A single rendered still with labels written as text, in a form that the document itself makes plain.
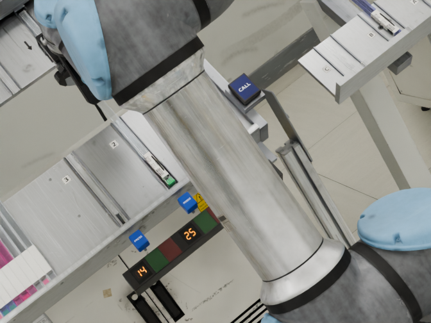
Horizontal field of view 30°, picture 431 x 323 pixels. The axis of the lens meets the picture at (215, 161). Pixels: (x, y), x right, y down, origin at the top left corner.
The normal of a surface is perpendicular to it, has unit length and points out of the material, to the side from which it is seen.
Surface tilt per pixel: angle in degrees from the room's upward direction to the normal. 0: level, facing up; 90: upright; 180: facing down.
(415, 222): 8
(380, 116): 90
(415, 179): 90
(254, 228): 76
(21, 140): 90
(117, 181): 44
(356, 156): 0
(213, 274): 90
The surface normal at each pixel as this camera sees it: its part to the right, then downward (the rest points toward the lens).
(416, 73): -0.77, 0.60
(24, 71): -0.08, -0.41
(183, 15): 0.53, 0.47
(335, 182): -0.50, -0.77
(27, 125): 0.40, 0.20
